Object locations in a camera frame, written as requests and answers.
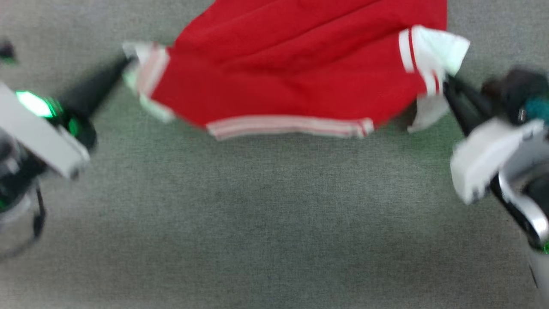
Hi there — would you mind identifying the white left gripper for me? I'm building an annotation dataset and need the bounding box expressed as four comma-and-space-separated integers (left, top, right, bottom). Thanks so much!
0, 58, 131, 179

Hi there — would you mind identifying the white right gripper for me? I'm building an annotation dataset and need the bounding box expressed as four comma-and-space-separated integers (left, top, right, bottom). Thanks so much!
444, 77, 546, 205

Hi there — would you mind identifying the red and white shirt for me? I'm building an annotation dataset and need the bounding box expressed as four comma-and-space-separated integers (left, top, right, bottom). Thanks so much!
121, 0, 471, 141

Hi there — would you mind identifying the black right cable teal plug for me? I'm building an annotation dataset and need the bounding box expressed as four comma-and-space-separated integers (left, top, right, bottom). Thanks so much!
524, 97, 549, 123

